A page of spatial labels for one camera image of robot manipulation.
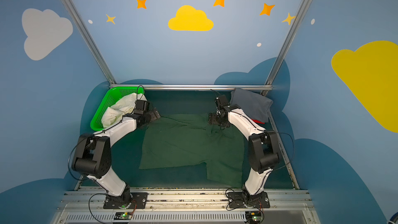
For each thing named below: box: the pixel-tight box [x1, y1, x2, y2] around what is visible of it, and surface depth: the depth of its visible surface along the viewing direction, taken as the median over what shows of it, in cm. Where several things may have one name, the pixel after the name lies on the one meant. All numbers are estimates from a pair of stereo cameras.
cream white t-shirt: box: [101, 92, 148, 128], surface depth 103 cm
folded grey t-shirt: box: [230, 89, 274, 123], surface depth 106 cm
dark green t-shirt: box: [139, 114, 246, 189], surface depth 94 cm
